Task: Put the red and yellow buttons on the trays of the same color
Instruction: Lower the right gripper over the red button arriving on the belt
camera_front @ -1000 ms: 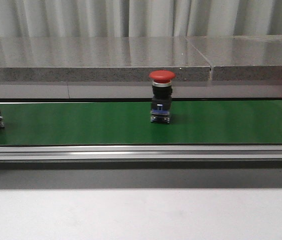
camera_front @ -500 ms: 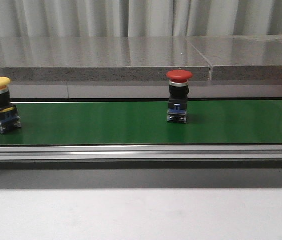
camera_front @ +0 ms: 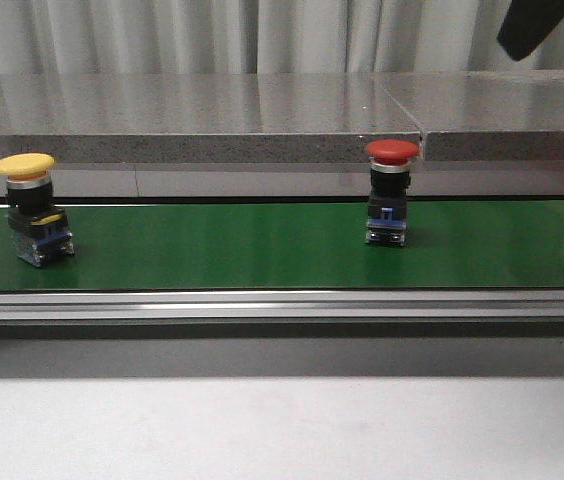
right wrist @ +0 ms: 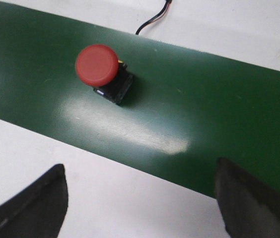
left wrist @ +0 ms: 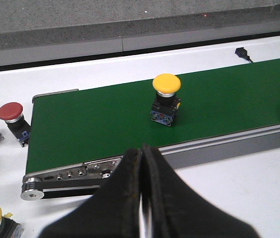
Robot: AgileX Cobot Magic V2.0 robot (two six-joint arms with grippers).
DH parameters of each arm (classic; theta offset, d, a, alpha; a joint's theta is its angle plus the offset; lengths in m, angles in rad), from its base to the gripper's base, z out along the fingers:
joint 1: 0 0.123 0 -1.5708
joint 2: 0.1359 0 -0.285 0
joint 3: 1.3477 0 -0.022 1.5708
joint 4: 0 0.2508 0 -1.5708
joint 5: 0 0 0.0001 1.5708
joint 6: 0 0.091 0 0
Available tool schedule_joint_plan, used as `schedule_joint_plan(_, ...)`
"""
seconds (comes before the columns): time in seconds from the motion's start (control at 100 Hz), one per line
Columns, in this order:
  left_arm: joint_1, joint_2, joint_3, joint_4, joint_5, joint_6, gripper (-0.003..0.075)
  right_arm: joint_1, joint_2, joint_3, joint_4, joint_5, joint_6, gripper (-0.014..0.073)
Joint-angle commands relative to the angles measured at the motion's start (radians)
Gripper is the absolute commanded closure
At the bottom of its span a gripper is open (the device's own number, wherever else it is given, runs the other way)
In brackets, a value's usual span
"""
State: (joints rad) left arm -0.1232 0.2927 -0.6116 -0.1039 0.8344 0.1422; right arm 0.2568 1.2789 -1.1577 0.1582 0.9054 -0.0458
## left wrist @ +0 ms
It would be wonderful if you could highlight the black sensor with cable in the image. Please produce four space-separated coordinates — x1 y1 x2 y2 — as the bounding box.
235 47 253 63

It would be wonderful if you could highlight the aluminium conveyor frame rail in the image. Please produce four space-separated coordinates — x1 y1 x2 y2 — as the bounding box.
21 84 280 201

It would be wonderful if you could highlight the red mushroom push button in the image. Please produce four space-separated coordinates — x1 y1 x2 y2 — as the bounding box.
0 102 31 147

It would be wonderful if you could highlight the green conveyor belt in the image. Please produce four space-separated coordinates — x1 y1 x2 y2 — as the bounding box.
25 59 280 174

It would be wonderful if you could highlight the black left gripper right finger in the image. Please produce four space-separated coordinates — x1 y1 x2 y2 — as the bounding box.
140 144 259 238

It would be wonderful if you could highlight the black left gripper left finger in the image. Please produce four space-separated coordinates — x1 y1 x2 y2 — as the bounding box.
39 149 141 238

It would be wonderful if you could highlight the grey stone counter slab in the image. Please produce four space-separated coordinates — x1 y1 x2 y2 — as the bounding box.
0 0 280 54

